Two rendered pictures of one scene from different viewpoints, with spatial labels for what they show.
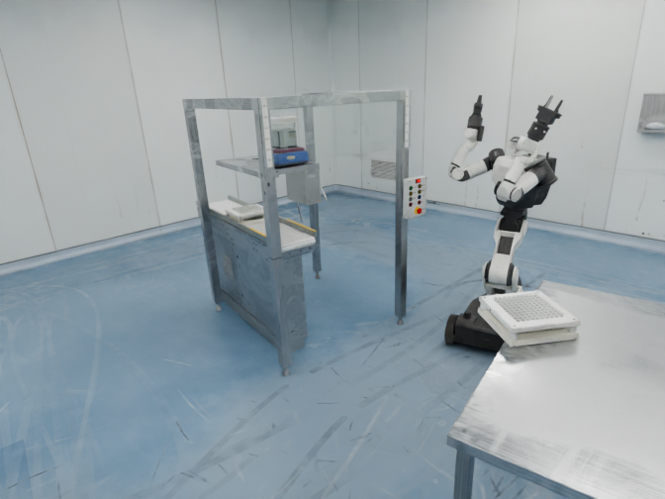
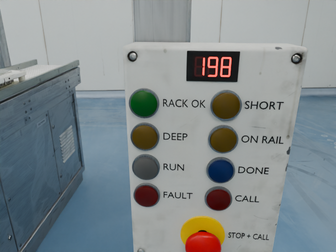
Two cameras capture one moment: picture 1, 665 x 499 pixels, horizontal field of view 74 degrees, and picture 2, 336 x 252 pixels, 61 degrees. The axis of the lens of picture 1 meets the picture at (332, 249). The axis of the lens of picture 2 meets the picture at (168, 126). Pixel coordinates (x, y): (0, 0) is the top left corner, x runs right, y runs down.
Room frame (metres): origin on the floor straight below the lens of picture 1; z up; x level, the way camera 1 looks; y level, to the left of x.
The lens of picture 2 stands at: (2.57, -0.71, 1.11)
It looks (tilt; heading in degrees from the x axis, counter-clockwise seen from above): 21 degrees down; 39
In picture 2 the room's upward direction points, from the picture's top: straight up
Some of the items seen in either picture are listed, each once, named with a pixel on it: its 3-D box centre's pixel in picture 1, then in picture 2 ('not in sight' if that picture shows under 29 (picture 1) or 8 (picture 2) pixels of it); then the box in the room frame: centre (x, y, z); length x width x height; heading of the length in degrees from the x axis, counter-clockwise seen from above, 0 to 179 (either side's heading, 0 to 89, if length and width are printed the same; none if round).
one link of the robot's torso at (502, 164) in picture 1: (522, 178); not in sight; (2.67, -1.19, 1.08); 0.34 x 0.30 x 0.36; 12
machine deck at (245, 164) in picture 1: (264, 164); not in sight; (2.66, 0.38, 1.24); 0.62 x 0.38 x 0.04; 35
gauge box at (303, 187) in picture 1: (303, 184); not in sight; (2.57, 0.16, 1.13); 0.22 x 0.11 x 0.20; 35
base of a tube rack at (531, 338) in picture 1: (524, 322); not in sight; (1.38, -0.68, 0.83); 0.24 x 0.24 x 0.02; 7
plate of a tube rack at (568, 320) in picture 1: (526, 310); not in sight; (1.38, -0.69, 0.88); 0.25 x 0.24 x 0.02; 97
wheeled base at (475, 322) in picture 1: (502, 309); not in sight; (2.63, -1.14, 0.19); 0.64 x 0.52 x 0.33; 148
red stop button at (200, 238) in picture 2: not in sight; (202, 238); (2.79, -0.58, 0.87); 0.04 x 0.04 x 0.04; 35
